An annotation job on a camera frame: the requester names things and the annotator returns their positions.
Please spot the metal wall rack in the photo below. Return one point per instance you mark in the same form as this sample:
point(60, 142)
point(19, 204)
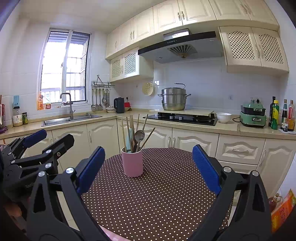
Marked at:
point(103, 84)

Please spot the black electric kettle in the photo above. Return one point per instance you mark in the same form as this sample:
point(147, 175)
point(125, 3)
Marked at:
point(119, 105)

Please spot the black gas stove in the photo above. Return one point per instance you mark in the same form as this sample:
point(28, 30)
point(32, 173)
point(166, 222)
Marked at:
point(182, 118)

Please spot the metal skimmer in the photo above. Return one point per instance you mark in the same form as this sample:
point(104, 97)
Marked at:
point(107, 96)

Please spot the wall socket with plug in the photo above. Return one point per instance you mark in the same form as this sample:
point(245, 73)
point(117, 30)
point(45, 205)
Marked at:
point(256, 100)

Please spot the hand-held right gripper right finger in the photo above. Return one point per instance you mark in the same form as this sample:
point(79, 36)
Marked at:
point(207, 169)

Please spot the metal spoon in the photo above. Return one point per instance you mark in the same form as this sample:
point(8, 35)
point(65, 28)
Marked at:
point(139, 135)

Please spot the white bowl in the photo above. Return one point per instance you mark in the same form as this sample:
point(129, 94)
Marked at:
point(223, 117)

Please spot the small dark bottle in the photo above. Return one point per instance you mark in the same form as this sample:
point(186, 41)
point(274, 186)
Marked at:
point(286, 128)

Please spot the brown polka-dot tablecloth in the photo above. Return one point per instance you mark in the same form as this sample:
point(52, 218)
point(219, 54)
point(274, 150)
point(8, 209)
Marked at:
point(161, 197)

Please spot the metal faucet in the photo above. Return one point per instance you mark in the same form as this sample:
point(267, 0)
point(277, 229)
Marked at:
point(70, 109)

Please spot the metal ladle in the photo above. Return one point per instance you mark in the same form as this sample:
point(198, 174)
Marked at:
point(104, 100)

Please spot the glass jar with white label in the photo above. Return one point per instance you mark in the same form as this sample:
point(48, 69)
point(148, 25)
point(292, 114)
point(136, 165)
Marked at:
point(17, 118)

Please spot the dark glass bottle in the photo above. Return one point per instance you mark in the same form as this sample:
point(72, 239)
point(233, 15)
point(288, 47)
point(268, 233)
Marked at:
point(271, 109)

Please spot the dark soy sauce bottle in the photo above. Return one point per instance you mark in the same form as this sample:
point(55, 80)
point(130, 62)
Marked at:
point(284, 113)

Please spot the round cream perforated tray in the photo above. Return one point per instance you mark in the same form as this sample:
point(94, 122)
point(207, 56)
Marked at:
point(148, 88)

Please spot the green electric cooker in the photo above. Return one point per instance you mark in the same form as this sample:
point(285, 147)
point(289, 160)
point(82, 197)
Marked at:
point(252, 117)

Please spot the person's left hand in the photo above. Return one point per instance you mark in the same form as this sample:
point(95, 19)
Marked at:
point(13, 209)

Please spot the range hood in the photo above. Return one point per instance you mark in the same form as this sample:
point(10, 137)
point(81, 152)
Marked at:
point(159, 49)

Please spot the kitchen window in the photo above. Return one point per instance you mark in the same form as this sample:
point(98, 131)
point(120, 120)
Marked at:
point(53, 64)

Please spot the small ceramic bowl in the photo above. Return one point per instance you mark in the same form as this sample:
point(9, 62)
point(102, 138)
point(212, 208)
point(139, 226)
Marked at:
point(111, 109)

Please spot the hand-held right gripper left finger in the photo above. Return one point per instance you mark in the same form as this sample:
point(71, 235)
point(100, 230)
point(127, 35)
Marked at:
point(92, 169)

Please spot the stainless steel steamer pot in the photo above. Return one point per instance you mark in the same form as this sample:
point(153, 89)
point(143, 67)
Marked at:
point(174, 99)

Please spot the set of wooden chopsticks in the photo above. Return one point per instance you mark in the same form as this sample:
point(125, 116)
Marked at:
point(131, 122)

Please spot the stainless steel sink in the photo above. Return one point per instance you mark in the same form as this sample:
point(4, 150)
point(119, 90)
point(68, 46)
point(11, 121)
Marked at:
point(60, 121)

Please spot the green bottle with yellow cap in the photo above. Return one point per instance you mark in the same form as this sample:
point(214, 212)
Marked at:
point(274, 118)

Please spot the small dark green jar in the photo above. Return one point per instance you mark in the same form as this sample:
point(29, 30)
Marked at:
point(25, 119)

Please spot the cream wall cabinet row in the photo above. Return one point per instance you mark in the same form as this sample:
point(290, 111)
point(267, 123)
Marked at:
point(194, 11)

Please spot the brown oil bottle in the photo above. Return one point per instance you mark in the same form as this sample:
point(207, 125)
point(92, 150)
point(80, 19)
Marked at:
point(274, 201)

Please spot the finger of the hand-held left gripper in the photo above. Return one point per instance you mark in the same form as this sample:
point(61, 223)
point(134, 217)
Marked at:
point(64, 143)
point(34, 138)

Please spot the orange bag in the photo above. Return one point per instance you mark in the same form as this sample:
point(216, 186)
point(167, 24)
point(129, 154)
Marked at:
point(283, 210)

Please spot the light blue sheathed knife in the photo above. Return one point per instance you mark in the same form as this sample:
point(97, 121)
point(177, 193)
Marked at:
point(130, 139)

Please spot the large lattice door wall cabinet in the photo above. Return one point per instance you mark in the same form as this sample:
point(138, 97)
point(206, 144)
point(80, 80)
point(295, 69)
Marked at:
point(252, 46)

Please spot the small lattice door wall cabinet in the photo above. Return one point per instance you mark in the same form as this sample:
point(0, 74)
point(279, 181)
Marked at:
point(142, 64)

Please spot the orange bottle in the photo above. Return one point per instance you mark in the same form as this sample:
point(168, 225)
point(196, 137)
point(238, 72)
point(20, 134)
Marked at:
point(40, 102)

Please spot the pink utensil holder cup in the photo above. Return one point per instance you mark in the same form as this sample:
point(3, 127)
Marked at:
point(133, 164)

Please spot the white mat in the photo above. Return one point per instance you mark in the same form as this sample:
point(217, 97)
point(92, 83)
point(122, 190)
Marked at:
point(291, 132)

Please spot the red container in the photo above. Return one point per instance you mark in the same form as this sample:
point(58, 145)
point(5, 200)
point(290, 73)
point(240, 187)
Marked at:
point(127, 106)

